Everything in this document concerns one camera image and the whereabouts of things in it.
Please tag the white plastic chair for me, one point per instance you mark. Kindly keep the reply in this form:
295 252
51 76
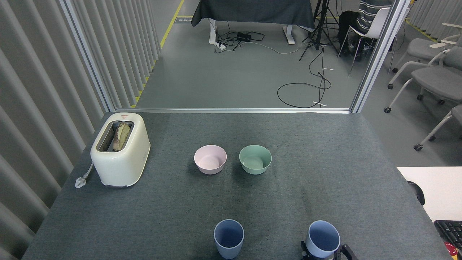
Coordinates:
375 25

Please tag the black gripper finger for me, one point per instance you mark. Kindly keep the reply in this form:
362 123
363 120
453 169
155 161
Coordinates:
339 254
305 254

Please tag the black computer mouse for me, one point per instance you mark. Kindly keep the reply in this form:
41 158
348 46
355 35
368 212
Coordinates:
418 193

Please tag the white table leg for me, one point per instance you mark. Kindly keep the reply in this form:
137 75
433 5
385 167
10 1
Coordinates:
288 36
213 32

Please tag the person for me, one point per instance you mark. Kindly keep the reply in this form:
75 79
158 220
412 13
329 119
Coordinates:
368 14

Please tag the silver frame post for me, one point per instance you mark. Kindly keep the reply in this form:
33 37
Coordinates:
379 54
90 57

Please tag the black tripod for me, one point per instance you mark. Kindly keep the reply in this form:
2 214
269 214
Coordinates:
319 29

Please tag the white side table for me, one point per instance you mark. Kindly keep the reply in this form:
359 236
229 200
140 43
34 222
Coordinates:
440 187

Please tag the dark tablecloth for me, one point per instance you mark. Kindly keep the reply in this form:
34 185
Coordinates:
252 11

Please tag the grey wheeled chair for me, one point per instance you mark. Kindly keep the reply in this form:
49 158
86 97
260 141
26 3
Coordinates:
433 81
456 115

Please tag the grey pleated curtain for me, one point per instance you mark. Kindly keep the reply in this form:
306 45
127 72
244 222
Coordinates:
43 90
433 14

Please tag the pink bowl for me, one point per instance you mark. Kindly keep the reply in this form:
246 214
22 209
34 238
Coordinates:
210 169

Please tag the black keyboard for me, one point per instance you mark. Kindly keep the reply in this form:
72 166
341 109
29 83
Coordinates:
451 231

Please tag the white power strip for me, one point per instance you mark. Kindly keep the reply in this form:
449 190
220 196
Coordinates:
220 45

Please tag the blue plastic cup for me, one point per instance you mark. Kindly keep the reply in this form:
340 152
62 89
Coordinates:
317 251
229 249

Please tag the toasted bread slice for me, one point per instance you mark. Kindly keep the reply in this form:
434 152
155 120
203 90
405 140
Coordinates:
121 137

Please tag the green bowl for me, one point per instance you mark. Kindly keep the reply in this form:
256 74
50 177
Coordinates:
255 169

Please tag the cream toaster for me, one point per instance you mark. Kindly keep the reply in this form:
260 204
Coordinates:
122 166

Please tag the silver frame rail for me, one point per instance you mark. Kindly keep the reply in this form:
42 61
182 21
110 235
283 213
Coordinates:
231 110

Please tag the red round object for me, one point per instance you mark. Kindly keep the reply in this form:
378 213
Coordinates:
451 250

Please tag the black power adapter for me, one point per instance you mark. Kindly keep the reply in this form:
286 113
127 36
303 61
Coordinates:
244 37

